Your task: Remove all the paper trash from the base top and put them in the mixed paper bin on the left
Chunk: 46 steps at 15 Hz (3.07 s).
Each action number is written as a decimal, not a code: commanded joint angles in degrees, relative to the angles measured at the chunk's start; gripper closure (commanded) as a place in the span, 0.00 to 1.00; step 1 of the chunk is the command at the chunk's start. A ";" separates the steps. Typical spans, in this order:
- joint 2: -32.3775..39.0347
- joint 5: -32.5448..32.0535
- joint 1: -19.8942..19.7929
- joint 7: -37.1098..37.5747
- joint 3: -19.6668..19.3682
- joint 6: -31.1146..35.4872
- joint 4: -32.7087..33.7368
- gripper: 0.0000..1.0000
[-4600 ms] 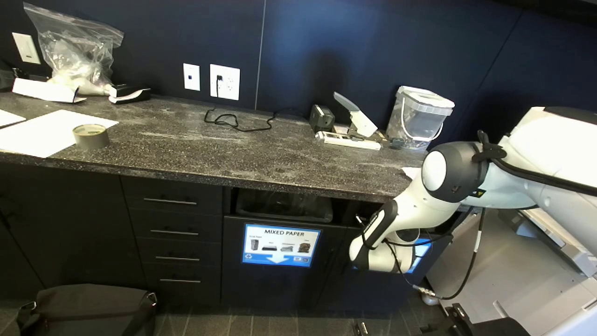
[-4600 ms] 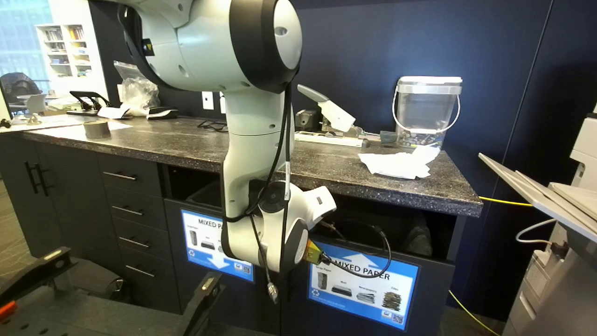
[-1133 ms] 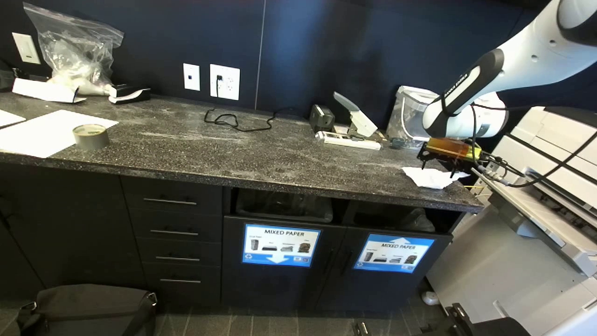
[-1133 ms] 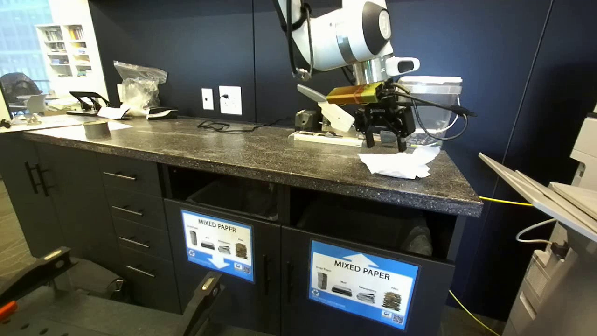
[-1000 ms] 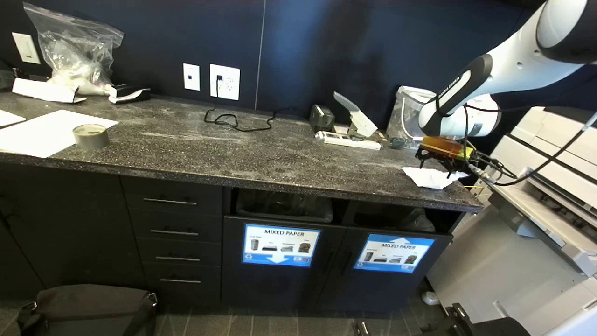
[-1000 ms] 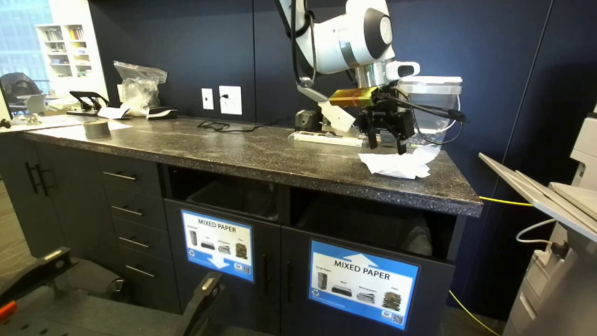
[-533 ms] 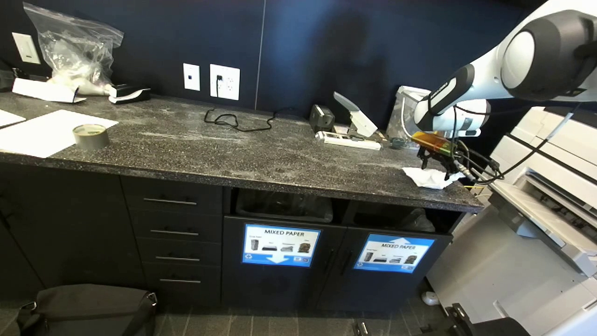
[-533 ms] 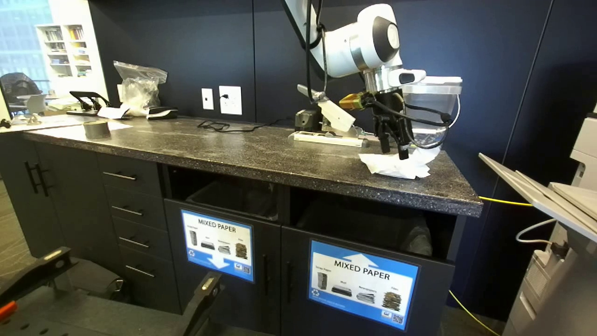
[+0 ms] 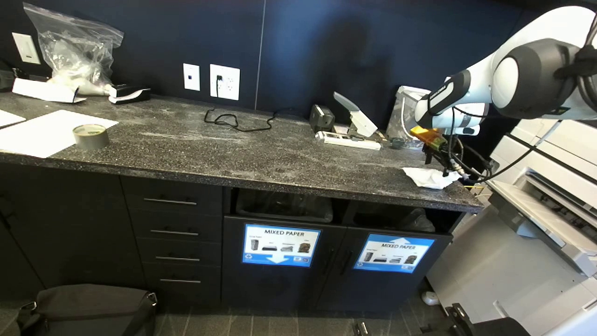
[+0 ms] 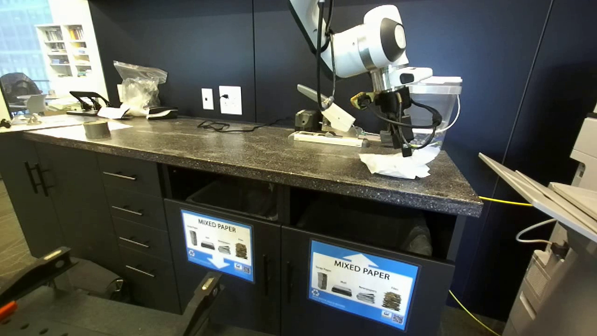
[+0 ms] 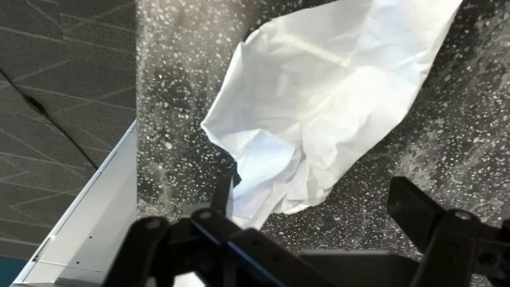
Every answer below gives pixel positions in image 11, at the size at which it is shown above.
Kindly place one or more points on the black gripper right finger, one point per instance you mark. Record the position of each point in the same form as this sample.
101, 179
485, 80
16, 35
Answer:
440, 239

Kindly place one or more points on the large white paper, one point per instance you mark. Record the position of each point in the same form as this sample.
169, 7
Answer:
319, 105

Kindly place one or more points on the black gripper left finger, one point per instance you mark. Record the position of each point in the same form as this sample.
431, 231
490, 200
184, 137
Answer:
160, 249

